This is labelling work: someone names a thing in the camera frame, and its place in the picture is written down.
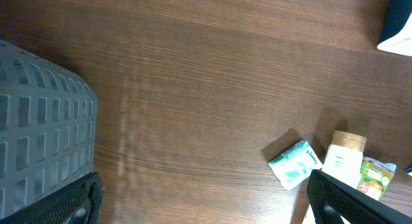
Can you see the dark grey plastic basket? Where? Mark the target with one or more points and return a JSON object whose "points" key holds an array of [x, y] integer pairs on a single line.
{"points": [[48, 126]]}

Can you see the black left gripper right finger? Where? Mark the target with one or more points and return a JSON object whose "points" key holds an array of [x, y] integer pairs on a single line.
{"points": [[333, 201]]}

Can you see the teal white tissue pack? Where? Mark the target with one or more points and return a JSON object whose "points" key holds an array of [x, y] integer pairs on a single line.
{"points": [[295, 164]]}

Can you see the white yellow snack bag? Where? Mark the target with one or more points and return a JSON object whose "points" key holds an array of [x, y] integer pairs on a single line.
{"points": [[409, 171]]}

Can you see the green snack pouch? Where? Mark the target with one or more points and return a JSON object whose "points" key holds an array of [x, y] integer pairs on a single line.
{"points": [[375, 177]]}

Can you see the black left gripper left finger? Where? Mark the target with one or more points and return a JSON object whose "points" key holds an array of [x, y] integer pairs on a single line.
{"points": [[78, 202]]}

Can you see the white tube with tan cap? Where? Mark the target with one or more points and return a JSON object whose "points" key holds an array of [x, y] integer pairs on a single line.
{"points": [[344, 157]]}

